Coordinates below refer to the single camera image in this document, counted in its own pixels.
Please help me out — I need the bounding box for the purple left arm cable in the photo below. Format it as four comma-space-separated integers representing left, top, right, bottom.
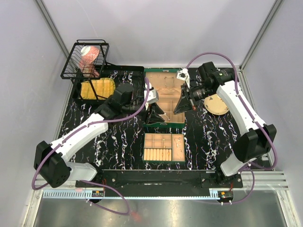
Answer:
32, 78, 150, 215

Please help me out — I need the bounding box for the yellow woven tray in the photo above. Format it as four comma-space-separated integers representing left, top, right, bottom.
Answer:
80, 78, 116, 100

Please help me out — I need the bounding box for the green jewelry tray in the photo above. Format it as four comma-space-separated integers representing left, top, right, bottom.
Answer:
143, 133, 185, 163

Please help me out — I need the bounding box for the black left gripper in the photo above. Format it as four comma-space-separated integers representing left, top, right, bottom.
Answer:
122, 101, 165, 125

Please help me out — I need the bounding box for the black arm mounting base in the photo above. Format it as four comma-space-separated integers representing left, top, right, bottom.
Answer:
92, 170, 243, 198

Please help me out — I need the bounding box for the cream round plate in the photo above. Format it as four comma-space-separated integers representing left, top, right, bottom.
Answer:
204, 94, 229, 115

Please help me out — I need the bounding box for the black marble pattern mat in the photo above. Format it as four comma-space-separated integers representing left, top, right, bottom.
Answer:
47, 67, 255, 171

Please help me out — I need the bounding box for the rhinestone silver necklace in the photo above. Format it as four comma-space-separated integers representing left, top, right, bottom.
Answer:
173, 136, 183, 154

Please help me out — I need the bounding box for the green jewelry box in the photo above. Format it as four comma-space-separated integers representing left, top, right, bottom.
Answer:
145, 69, 185, 129

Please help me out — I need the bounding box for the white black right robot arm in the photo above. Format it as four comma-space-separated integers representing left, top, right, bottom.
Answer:
174, 62, 276, 188

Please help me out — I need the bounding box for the black wire dish rack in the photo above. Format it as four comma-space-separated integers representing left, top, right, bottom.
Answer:
61, 39, 144, 105

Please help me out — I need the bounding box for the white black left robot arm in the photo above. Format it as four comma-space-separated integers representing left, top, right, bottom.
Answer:
32, 81, 159, 190

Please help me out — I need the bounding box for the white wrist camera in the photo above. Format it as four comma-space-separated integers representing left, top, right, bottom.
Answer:
176, 68, 190, 88
144, 88, 159, 105

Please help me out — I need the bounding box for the red patterned cup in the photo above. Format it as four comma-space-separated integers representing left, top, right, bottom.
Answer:
79, 46, 100, 78

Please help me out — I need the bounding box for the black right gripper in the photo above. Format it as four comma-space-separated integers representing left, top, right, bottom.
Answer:
174, 84, 214, 115

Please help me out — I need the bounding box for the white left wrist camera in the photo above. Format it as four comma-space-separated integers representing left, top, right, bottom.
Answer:
144, 88, 159, 105

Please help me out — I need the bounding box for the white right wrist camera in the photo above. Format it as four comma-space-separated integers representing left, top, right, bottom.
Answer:
176, 68, 190, 88

